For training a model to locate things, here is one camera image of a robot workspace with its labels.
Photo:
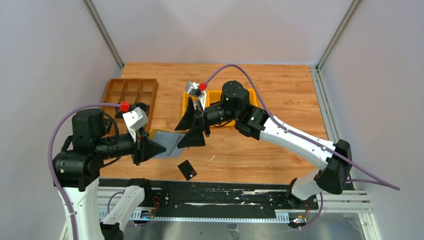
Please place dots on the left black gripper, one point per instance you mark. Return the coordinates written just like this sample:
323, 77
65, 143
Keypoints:
139, 146

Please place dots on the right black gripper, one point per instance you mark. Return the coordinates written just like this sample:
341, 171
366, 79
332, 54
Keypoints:
203, 117

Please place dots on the yellow leather card holder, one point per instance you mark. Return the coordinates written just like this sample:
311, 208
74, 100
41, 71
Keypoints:
169, 140

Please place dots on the grey credit card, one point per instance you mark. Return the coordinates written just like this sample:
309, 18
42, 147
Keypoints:
187, 170

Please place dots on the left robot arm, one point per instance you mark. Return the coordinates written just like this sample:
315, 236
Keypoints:
76, 171

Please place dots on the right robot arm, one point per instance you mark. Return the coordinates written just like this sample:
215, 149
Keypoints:
251, 121

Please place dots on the right yellow bin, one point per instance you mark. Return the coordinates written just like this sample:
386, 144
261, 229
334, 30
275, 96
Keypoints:
253, 100

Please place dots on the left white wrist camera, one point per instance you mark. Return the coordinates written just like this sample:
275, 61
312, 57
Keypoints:
134, 121

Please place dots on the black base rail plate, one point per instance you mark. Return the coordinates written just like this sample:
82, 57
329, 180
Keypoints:
217, 200

